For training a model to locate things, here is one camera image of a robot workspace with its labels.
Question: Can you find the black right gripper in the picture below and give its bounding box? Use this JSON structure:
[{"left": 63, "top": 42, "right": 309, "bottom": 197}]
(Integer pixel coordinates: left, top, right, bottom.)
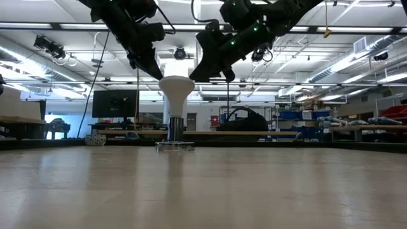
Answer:
[{"left": 189, "top": 27, "right": 266, "bottom": 83}]

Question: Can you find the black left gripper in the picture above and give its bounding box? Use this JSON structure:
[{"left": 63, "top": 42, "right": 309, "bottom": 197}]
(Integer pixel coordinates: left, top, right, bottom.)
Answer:
[{"left": 101, "top": 0, "right": 165, "bottom": 80}]

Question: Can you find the chrome lamp socket clear base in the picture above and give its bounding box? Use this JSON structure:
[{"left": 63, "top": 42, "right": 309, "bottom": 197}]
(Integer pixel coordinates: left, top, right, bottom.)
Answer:
[{"left": 155, "top": 116, "right": 195, "bottom": 152}]

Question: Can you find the black computer monitor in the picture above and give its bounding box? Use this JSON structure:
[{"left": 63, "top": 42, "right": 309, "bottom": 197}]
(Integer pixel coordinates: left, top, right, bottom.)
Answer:
[{"left": 92, "top": 89, "right": 140, "bottom": 125}]

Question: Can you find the black duffel bag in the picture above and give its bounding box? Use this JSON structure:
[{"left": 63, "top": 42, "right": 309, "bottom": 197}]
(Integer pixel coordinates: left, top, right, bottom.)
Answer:
[{"left": 216, "top": 107, "right": 270, "bottom": 132}]

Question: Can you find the blue storage bin shelf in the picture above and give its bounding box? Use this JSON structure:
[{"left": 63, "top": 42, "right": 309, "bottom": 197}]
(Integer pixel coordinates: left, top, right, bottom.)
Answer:
[{"left": 273, "top": 109, "right": 331, "bottom": 141}]

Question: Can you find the small white patterned bowl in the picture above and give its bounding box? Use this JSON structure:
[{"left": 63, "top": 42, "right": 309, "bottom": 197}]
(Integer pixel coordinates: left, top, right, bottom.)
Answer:
[{"left": 84, "top": 134, "right": 107, "bottom": 147}]

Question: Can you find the beige cardboard box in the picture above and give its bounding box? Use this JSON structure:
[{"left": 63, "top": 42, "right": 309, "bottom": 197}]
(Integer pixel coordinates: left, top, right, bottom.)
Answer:
[
  {"left": 20, "top": 101, "right": 42, "bottom": 120},
  {"left": 0, "top": 87, "right": 22, "bottom": 118}
]

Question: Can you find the grey blue rolled bundle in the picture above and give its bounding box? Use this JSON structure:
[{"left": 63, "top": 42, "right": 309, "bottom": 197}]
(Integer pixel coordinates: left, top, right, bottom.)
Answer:
[
  {"left": 368, "top": 116, "right": 403, "bottom": 126},
  {"left": 317, "top": 116, "right": 349, "bottom": 128}
]

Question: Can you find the wooden workbench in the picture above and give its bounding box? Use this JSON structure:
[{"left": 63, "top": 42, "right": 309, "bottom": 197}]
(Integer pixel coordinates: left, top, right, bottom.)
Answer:
[
  {"left": 0, "top": 115, "right": 48, "bottom": 141},
  {"left": 329, "top": 125, "right": 407, "bottom": 142}
]

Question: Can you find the overhead light bar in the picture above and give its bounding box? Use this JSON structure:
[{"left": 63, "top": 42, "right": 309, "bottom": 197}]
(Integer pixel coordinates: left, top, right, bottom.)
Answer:
[{"left": 0, "top": 21, "right": 407, "bottom": 35}]

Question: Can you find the white air vent grille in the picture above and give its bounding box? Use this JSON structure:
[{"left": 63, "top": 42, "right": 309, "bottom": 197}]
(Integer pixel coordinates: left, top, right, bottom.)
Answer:
[{"left": 353, "top": 36, "right": 368, "bottom": 55}]

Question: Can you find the red storage bin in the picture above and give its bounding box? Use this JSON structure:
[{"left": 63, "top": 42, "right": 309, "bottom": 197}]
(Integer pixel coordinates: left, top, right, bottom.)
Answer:
[{"left": 378, "top": 104, "right": 407, "bottom": 120}]

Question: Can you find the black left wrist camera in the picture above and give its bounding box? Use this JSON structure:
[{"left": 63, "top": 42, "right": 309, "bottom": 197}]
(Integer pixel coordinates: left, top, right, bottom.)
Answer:
[{"left": 139, "top": 21, "right": 167, "bottom": 43}]

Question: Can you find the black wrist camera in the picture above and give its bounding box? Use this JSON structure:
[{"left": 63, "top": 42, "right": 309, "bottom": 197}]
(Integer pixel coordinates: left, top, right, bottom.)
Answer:
[
  {"left": 195, "top": 19, "right": 226, "bottom": 45},
  {"left": 139, "top": 21, "right": 167, "bottom": 43}
]

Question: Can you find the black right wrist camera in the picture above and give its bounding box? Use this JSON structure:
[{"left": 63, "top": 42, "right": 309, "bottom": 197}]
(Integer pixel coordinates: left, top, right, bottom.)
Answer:
[{"left": 195, "top": 19, "right": 226, "bottom": 45}]

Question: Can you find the long black hanging cable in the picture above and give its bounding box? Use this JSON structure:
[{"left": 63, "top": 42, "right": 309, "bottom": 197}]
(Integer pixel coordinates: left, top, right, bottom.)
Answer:
[{"left": 77, "top": 31, "right": 111, "bottom": 139}]

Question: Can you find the black aluminium table frame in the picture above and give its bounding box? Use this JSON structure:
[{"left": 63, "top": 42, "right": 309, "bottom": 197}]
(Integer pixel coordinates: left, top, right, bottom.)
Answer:
[{"left": 0, "top": 139, "right": 407, "bottom": 154}]

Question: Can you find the yellow cable with plug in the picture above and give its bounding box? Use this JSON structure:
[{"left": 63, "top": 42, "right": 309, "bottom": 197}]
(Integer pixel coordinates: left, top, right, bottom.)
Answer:
[{"left": 323, "top": 0, "right": 333, "bottom": 39}]

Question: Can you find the silver ventilation duct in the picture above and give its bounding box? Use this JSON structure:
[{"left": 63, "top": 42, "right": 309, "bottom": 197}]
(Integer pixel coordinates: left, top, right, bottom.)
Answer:
[{"left": 307, "top": 34, "right": 397, "bottom": 84}]

